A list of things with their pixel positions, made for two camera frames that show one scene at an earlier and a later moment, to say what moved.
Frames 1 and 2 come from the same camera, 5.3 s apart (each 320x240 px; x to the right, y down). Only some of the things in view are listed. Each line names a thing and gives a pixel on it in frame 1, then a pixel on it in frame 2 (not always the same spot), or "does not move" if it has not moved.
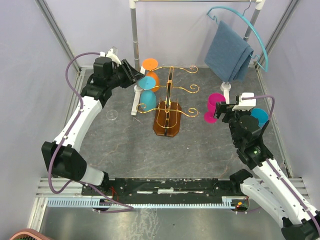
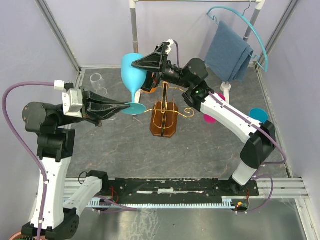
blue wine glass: [261, 114] does not move
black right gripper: [222, 107] -> [157, 60]
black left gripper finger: [131, 78] -> [98, 110]
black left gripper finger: [132, 69] -> [88, 96]
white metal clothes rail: [138, 71] does not move
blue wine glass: [148, 97] -> [133, 78]
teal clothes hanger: [267, 63] does not move
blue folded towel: [228, 54] does not move
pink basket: [29, 234] does not move
